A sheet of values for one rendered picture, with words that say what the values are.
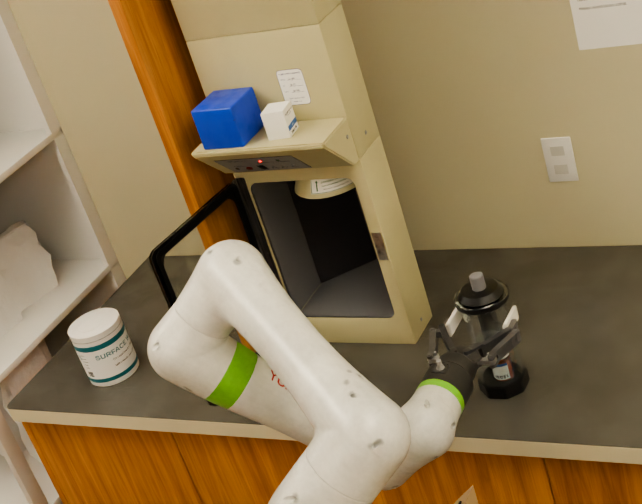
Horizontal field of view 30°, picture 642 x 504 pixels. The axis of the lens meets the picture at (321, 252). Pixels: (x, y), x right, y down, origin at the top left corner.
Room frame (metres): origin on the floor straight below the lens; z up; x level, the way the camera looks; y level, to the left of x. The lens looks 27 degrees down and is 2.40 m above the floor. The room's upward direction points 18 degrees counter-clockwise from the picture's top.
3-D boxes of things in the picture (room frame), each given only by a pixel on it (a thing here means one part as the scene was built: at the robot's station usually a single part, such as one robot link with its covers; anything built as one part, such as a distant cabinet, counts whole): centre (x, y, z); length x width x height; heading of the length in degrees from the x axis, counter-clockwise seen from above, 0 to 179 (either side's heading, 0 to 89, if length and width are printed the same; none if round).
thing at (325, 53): (2.44, -0.07, 1.32); 0.32 x 0.25 x 0.77; 56
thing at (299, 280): (2.44, -0.07, 1.19); 0.26 x 0.24 x 0.35; 56
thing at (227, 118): (2.33, 0.09, 1.55); 0.10 x 0.10 x 0.09; 56
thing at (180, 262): (2.29, 0.23, 1.19); 0.30 x 0.01 x 0.40; 139
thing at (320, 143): (2.29, 0.03, 1.46); 0.32 x 0.12 x 0.10; 56
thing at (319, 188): (2.41, -0.08, 1.34); 0.18 x 0.18 x 0.05
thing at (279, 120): (2.27, 0.00, 1.54); 0.05 x 0.05 x 0.06; 64
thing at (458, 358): (1.86, -0.18, 1.12); 0.09 x 0.08 x 0.07; 146
